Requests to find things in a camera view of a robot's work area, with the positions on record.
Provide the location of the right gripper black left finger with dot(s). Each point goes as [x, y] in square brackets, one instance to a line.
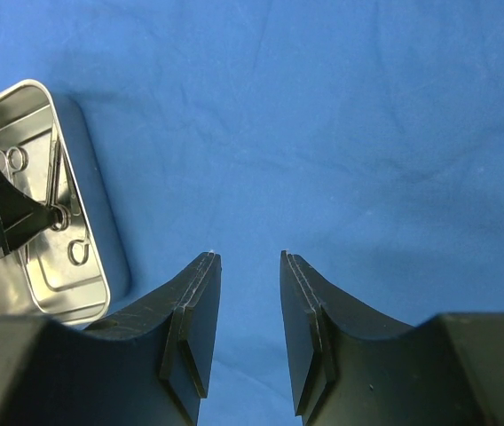
[147, 364]

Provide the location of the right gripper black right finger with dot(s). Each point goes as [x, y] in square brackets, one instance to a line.
[352, 365]

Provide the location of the steel surgical scissors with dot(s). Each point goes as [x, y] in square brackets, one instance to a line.
[14, 160]

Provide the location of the steel instrument tray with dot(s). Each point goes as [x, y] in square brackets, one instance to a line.
[75, 269]

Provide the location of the steel forceps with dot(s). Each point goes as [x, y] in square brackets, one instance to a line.
[57, 163]

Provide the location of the blue surgical cloth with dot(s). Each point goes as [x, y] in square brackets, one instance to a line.
[365, 136]

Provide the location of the steel clamp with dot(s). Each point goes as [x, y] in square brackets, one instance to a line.
[78, 252]

